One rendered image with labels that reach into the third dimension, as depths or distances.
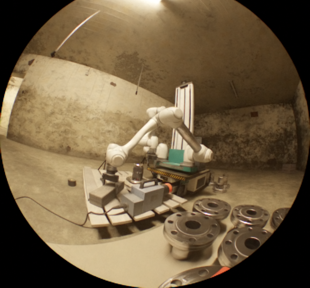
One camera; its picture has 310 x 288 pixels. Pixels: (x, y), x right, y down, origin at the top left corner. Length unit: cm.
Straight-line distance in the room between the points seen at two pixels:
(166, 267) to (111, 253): 28
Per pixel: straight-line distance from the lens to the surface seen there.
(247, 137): 551
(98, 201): 75
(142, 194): 70
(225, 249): 47
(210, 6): 248
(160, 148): 157
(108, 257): 66
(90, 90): 370
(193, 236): 49
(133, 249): 70
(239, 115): 580
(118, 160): 63
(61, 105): 360
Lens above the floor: 58
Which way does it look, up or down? 9 degrees up
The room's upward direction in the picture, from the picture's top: 7 degrees clockwise
